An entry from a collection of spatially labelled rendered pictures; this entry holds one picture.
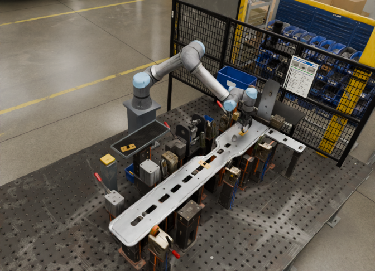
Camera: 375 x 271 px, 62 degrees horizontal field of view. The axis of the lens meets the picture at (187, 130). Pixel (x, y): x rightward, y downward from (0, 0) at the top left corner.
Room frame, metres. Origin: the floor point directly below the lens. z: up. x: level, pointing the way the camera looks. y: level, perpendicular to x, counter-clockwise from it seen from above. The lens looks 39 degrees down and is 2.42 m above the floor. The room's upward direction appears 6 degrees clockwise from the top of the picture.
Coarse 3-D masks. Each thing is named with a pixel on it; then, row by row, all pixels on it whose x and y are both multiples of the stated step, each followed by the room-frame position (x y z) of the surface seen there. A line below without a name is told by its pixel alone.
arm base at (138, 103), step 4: (136, 96) 1.82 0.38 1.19; (148, 96) 1.85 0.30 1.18; (132, 100) 1.84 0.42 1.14; (136, 100) 1.82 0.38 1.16; (140, 100) 1.81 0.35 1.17; (144, 100) 1.82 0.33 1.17; (148, 100) 1.84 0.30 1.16; (132, 104) 1.82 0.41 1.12; (136, 104) 1.81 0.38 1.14; (140, 104) 1.81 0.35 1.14; (144, 104) 1.81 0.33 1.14; (148, 104) 1.83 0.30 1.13; (136, 108) 1.80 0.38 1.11; (140, 108) 1.80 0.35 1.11; (144, 108) 1.80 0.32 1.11; (148, 108) 1.83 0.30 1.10
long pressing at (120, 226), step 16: (240, 128) 1.83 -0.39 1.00; (256, 128) 1.85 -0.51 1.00; (224, 144) 1.63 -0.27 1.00; (240, 144) 1.65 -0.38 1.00; (192, 160) 1.44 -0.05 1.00; (224, 160) 1.47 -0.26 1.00; (176, 176) 1.29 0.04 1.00; (192, 176) 1.30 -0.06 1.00; (208, 176) 1.32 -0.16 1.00; (160, 192) 1.15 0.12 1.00; (176, 192) 1.16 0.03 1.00; (192, 192) 1.18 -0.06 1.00; (128, 208) 1.02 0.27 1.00; (144, 208) 1.03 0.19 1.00; (160, 208) 1.04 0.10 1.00; (176, 208) 1.06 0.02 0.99; (112, 224) 0.91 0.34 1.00; (128, 224) 0.92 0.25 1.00; (144, 224) 0.93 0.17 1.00; (128, 240) 0.83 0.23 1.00
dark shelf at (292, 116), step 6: (216, 72) 2.60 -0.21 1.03; (216, 78) 2.50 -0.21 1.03; (258, 96) 2.25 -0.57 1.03; (258, 102) 2.17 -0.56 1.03; (276, 102) 2.20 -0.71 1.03; (276, 108) 2.10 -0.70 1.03; (282, 108) 2.11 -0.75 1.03; (288, 108) 2.12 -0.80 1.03; (294, 108) 2.13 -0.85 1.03; (282, 114) 2.03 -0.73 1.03; (288, 114) 2.03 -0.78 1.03; (294, 114) 2.04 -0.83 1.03; (300, 114) 2.05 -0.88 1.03; (288, 120) 1.95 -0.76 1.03; (294, 120) 1.96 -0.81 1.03; (300, 120) 1.99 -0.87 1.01; (294, 126) 1.90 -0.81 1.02
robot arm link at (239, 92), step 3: (231, 87) 1.81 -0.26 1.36; (234, 87) 1.81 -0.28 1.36; (228, 90) 1.79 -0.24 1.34; (231, 90) 1.78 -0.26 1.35; (234, 90) 1.77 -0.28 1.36; (237, 90) 1.77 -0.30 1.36; (240, 90) 1.78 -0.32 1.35; (243, 90) 1.78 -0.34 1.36; (231, 93) 1.74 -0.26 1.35; (234, 93) 1.74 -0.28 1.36; (237, 93) 1.74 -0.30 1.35; (240, 93) 1.76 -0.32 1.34; (243, 93) 1.76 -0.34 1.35; (240, 96) 1.75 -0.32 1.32; (240, 99) 1.75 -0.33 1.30
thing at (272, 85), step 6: (270, 84) 2.00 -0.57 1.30; (276, 84) 1.98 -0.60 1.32; (264, 90) 2.02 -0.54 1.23; (270, 90) 1.99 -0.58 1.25; (276, 90) 1.97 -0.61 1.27; (264, 96) 2.01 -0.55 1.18; (270, 96) 1.99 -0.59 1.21; (276, 96) 1.96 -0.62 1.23; (264, 102) 2.01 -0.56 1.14; (270, 102) 1.98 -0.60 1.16; (258, 108) 2.03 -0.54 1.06; (264, 108) 2.00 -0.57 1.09; (270, 108) 1.97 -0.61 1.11; (258, 114) 2.02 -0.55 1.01; (264, 114) 1.99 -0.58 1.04; (270, 114) 1.96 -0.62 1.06
